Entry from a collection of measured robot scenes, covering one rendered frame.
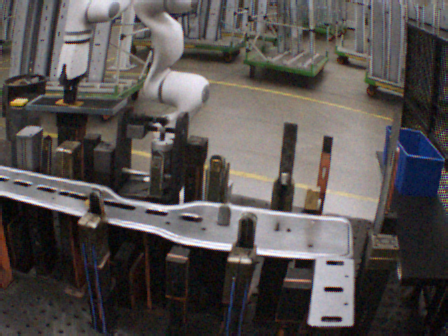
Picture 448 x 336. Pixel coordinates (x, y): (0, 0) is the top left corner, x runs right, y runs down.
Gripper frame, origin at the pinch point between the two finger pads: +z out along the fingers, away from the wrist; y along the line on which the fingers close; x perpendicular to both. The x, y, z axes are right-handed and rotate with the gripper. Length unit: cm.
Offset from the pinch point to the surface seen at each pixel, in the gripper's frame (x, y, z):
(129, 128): 12.4, -16.0, 12.5
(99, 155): 3.5, -14.6, 21.6
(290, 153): 54, -21, 12
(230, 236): 47, 2, 26
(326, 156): 64, -22, 11
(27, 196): -9.7, 10.4, 28.0
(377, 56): 88, -692, 69
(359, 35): 48, -965, 69
